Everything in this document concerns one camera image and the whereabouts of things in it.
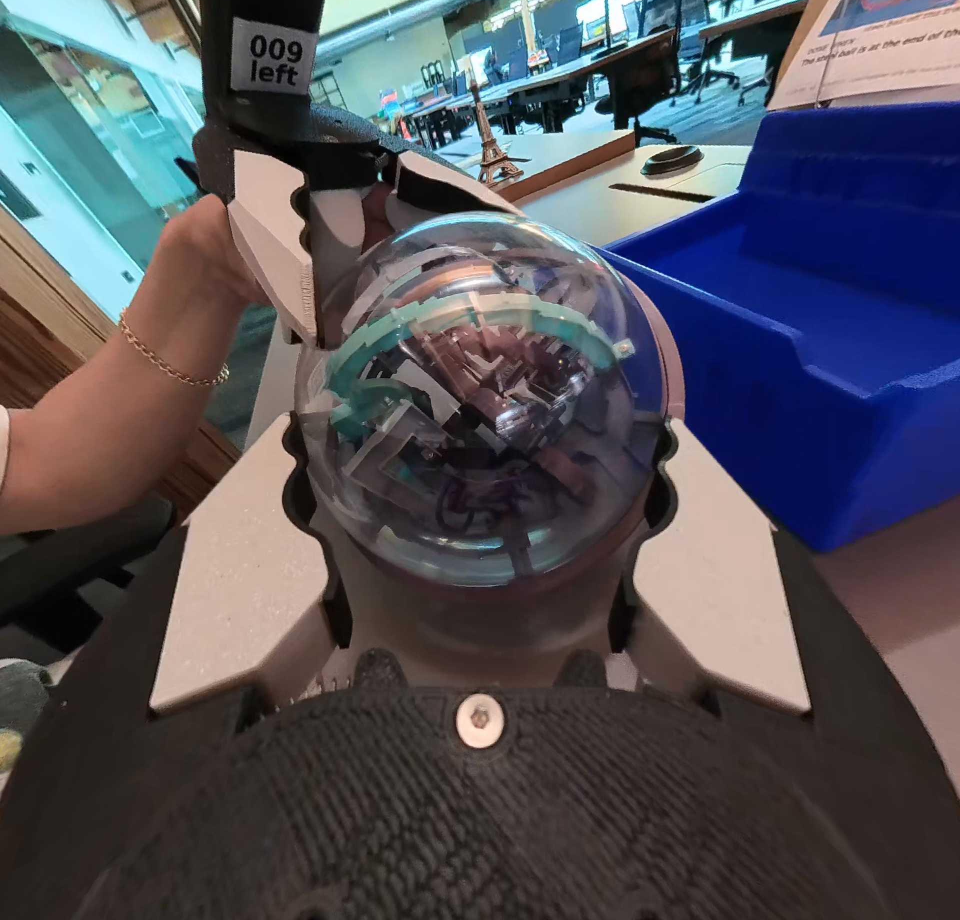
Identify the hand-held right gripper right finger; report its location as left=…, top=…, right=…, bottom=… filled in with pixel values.
left=609, top=418, right=815, bottom=717

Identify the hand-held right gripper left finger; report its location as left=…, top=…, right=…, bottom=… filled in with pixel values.
left=148, top=412, right=354, bottom=715

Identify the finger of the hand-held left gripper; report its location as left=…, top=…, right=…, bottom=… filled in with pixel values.
left=392, top=150, right=528, bottom=220
left=227, top=148, right=325, bottom=349

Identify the clear plastic maze ball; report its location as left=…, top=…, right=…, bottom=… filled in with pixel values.
left=292, top=211, right=687, bottom=595

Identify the person's left hand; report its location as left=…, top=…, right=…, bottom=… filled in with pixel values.
left=121, top=194, right=265, bottom=370

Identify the small tower model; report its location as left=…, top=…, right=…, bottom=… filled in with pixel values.
left=472, top=80, right=526, bottom=186

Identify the black chair armrest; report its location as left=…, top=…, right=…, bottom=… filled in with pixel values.
left=0, top=493, right=175, bottom=625

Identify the black round desk grommet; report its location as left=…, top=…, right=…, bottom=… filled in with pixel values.
left=641, top=144, right=706, bottom=180

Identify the patterned cloth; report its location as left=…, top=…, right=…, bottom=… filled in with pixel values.
left=0, top=658, right=55, bottom=775

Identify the black office chair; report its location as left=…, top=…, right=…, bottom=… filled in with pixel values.
left=671, top=0, right=744, bottom=111

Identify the blue plastic bin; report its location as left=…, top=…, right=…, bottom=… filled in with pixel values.
left=600, top=99, right=960, bottom=555

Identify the printed instruction sheet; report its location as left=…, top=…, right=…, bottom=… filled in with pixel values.
left=772, top=0, right=960, bottom=111

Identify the round grey duct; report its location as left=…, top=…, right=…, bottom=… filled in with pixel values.
left=315, top=0, right=513, bottom=60

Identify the gold chain bracelet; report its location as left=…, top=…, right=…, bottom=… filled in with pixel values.
left=117, top=307, right=231, bottom=389

